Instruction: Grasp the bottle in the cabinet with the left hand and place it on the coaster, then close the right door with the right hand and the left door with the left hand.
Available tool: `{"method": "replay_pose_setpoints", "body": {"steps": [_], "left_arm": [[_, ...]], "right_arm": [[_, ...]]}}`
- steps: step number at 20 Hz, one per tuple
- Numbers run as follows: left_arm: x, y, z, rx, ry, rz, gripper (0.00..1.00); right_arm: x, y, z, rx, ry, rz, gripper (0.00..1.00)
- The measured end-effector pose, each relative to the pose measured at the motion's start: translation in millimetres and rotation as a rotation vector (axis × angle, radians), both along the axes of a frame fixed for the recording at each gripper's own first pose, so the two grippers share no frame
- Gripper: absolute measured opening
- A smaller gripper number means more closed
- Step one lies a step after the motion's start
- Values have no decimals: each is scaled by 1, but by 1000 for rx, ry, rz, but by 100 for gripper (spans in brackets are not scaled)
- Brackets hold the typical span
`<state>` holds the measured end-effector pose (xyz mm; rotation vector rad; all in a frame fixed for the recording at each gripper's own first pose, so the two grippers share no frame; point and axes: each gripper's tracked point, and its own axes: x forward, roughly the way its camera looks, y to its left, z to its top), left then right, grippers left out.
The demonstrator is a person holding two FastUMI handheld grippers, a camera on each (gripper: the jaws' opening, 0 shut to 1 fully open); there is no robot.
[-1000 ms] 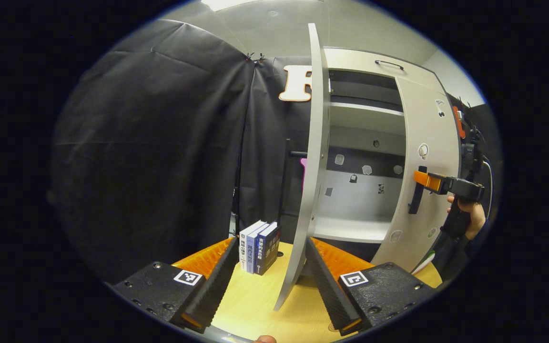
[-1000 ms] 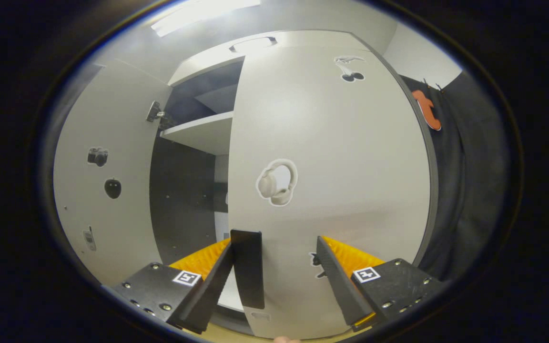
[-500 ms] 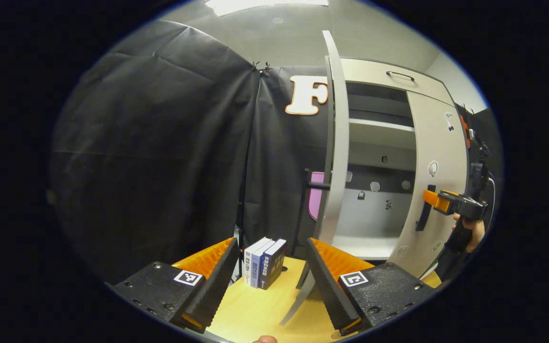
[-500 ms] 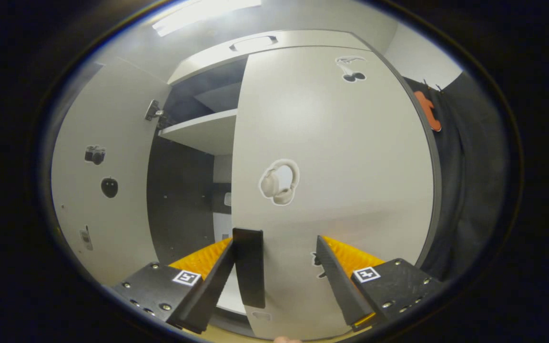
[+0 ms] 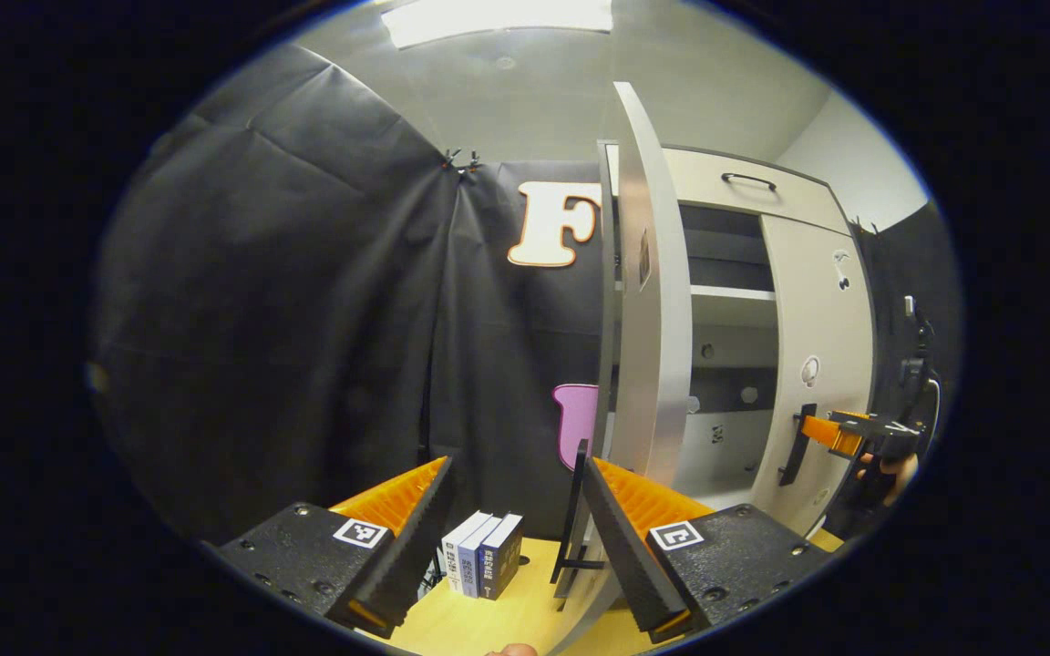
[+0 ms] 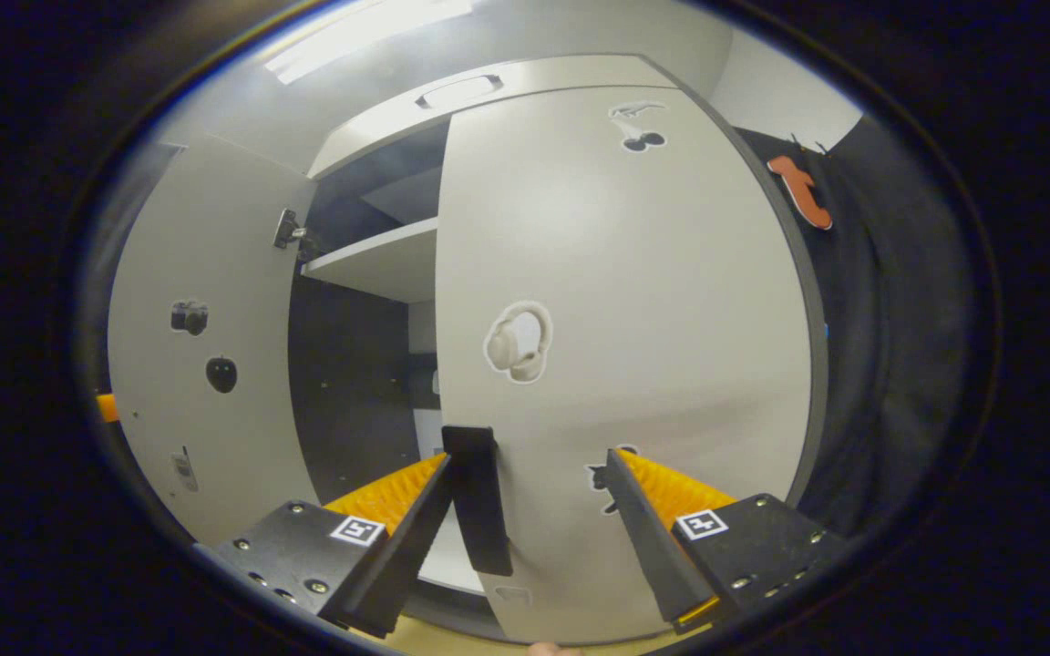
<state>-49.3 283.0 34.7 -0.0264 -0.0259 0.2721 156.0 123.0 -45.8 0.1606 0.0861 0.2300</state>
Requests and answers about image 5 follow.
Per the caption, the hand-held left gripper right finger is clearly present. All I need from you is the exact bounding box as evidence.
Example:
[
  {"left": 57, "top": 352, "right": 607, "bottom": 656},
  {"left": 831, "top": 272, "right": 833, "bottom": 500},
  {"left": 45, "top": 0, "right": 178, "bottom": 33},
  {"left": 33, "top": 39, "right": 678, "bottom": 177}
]
[{"left": 580, "top": 456, "right": 836, "bottom": 643}]

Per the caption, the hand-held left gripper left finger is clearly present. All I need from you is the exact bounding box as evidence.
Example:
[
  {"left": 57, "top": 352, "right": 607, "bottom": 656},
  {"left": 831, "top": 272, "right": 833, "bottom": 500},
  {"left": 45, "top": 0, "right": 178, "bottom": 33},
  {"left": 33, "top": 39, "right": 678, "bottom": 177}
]
[{"left": 215, "top": 456, "right": 455, "bottom": 639}]

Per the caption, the white cabinet door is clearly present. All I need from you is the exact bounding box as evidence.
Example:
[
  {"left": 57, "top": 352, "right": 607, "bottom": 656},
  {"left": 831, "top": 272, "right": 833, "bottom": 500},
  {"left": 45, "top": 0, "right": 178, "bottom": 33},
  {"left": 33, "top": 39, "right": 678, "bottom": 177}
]
[
  {"left": 748, "top": 212, "right": 879, "bottom": 538},
  {"left": 561, "top": 80, "right": 695, "bottom": 656}
]

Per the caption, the white and grey cabinet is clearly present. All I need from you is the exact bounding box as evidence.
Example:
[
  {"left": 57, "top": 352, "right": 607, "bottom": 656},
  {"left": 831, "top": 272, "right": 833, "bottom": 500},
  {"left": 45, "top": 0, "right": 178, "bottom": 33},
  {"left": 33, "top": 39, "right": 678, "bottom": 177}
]
[{"left": 598, "top": 141, "right": 881, "bottom": 538}]

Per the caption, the white cabinet drawer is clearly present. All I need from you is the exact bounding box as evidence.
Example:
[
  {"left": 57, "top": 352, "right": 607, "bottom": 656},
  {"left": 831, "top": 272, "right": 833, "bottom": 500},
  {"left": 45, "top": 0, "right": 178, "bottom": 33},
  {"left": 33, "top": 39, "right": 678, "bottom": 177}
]
[{"left": 607, "top": 144, "right": 854, "bottom": 236}]

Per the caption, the white book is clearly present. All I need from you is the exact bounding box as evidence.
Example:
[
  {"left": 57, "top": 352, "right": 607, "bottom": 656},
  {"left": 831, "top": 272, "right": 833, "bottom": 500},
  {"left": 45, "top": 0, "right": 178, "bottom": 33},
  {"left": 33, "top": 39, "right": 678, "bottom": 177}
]
[{"left": 441, "top": 511, "right": 494, "bottom": 593}]

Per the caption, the light blue book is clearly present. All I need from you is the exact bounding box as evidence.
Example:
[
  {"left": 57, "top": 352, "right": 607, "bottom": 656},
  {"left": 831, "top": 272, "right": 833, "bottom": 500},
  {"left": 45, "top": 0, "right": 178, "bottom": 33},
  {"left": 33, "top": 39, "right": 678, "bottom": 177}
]
[{"left": 458, "top": 515, "right": 505, "bottom": 598}]

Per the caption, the dark blue book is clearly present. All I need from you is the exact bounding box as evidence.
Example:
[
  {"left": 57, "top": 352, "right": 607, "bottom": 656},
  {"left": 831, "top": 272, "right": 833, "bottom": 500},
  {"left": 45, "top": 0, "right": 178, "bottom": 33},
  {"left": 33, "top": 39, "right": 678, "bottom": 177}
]
[{"left": 478, "top": 513, "right": 524, "bottom": 600}]

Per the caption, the ceiling light panel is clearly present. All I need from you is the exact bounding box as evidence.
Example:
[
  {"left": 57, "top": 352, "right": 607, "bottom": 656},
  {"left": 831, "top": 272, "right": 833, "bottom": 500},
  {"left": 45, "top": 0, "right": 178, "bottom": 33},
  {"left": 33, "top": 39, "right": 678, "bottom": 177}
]
[{"left": 382, "top": 0, "right": 614, "bottom": 49}]

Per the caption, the black door handle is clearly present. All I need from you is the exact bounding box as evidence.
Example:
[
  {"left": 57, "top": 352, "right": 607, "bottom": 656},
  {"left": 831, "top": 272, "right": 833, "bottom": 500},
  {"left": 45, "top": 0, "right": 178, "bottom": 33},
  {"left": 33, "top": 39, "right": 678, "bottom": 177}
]
[
  {"left": 551, "top": 439, "right": 606, "bottom": 611},
  {"left": 777, "top": 404, "right": 818, "bottom": 487}
]

